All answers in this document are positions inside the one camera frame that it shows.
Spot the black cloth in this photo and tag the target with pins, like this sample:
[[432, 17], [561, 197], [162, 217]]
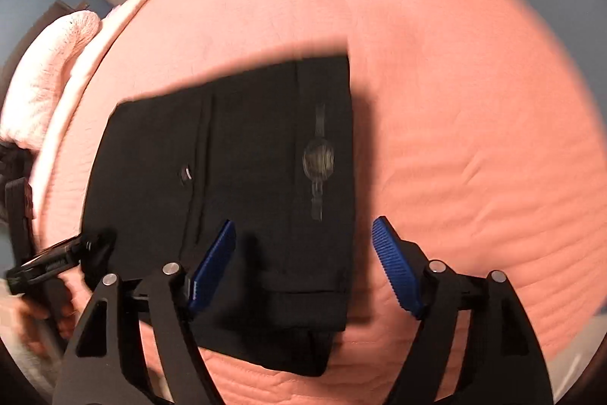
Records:
[[12, 158]]

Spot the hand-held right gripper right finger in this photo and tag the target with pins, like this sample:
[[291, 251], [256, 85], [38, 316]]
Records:
[[396, 267]]

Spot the pink quilted bed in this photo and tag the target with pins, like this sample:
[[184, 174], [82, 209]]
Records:
[[450, 101]]

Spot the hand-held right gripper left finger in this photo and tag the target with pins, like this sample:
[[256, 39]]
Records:
[[213, 267]]

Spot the pale pink blanket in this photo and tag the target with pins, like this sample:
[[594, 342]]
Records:
[[85, 68]]

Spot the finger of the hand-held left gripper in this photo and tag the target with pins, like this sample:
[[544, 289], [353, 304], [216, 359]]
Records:
[[71, 251]]

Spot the grey headboard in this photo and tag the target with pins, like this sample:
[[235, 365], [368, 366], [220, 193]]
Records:
[[64, 8]]

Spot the person's left hand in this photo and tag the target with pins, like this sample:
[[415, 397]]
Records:
[[35, 312]]

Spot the white floral pillow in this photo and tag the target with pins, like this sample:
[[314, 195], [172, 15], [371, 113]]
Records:
[[42, 68]]

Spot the black pants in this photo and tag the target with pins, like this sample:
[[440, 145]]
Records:
[[261, 125]]

